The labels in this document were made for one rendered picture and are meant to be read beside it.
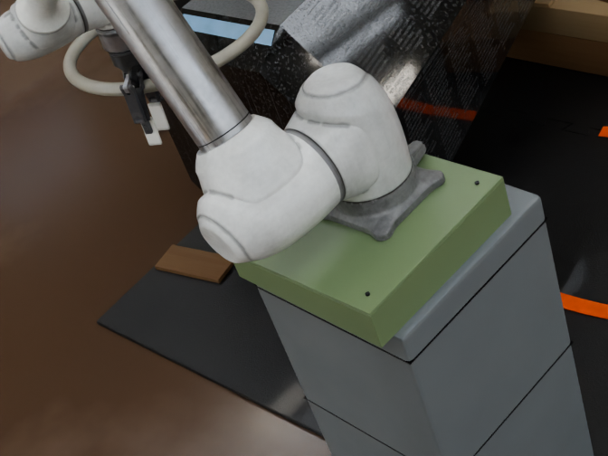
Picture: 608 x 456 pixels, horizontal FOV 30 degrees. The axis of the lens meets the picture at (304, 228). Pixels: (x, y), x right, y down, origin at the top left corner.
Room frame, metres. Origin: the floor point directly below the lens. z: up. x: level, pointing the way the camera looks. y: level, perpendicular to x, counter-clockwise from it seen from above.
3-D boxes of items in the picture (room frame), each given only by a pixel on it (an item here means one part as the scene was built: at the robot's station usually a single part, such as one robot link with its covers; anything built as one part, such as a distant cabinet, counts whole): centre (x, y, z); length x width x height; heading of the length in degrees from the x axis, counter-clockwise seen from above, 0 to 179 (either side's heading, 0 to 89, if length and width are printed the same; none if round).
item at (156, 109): (2.17, 0.21, 0.86); 0.03 x 0.01 x 0.07; 65
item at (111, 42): (2.15, 0.21, 1.09); 0.09 x 0.09 x 0.06
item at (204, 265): (2.70, 0.35, 0.02); 0.25 x 0.10 x 0.01; 46
